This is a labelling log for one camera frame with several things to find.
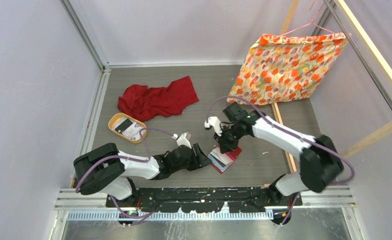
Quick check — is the yellow oval tray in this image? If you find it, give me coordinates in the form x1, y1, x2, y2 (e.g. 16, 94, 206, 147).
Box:
107, 112, 147, 144

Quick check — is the aluminium frame rail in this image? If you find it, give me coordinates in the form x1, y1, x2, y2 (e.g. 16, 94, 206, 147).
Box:
54, 0, 392, 240

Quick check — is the pink clothes hanger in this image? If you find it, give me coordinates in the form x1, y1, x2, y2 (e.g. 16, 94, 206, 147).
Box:
278, 0, 352, 39

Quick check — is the red cloth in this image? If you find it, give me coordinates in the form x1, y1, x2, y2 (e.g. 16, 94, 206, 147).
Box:
117, 76, 199, 122

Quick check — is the wooden frame rack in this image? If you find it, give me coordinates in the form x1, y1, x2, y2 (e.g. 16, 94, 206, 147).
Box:
263, 0, 392, 188

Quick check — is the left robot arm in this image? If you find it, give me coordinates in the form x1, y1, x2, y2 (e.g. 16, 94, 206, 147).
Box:
73, 143, 212, 207

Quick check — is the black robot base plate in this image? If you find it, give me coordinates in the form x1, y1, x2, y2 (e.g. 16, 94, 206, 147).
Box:
116, 186, 296, 213

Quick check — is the floral fabric bag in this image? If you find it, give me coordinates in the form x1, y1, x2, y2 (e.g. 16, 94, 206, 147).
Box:
227, 33, 348, 106

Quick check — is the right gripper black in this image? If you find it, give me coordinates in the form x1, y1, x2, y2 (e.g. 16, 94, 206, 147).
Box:
214, 122, 245, 153

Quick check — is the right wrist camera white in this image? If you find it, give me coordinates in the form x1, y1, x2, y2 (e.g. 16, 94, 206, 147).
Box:
204, 116, 223, 136

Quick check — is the white VIP card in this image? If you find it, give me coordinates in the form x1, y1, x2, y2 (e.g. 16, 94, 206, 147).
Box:
121, 122, 144, 141

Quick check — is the red card holder wallet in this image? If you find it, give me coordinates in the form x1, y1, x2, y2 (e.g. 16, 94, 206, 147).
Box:
207, 146, 242, 174

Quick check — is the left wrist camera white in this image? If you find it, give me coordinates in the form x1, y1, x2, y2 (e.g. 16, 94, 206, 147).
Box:
172, 132, 192, 149

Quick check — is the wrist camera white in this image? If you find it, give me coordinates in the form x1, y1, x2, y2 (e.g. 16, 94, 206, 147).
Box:
172, 132, 192, 149
204, 116, 223, 136

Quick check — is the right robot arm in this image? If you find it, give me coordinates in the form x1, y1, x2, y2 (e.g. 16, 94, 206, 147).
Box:
204, 103, 344, 205

